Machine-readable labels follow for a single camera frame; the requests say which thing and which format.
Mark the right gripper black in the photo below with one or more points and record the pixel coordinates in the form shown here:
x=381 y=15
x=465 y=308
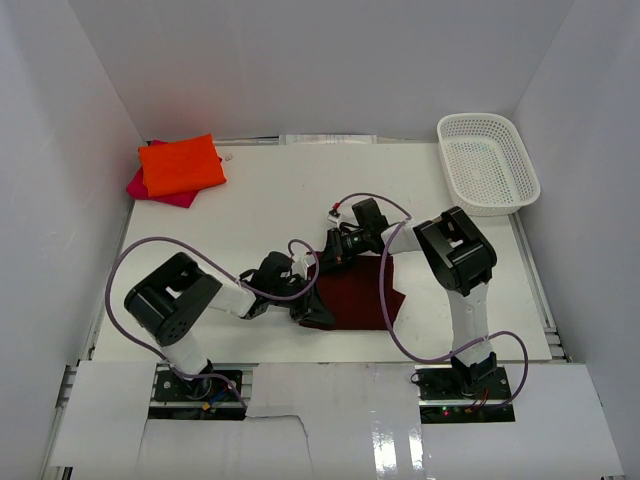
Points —
x=331 y=251

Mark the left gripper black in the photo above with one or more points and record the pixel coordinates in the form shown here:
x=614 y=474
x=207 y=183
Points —
x=306 y=307

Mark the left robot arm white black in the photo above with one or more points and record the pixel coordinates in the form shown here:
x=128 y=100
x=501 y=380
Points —
x=169 y=301

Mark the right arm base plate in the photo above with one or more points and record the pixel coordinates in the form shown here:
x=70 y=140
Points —
x=444 y=400

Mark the folded orange t shirt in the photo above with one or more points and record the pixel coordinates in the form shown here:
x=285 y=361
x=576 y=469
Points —
x=206 y=164

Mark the white perforated plastic basket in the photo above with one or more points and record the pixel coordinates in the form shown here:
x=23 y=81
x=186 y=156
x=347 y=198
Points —
x=486 y=166

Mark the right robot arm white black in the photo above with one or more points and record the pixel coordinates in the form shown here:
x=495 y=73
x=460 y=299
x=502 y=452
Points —
x=461 y=260

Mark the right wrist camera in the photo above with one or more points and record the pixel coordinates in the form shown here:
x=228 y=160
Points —
x=334 y=217

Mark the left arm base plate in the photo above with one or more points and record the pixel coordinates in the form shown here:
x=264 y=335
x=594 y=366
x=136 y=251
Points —
x=210 y=399

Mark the folded pink t shirt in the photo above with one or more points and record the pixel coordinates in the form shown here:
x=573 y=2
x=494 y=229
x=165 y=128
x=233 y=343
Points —
x=165 y=174

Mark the dark red t shirt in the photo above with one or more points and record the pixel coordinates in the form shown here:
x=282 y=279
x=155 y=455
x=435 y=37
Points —
x=351 y=297

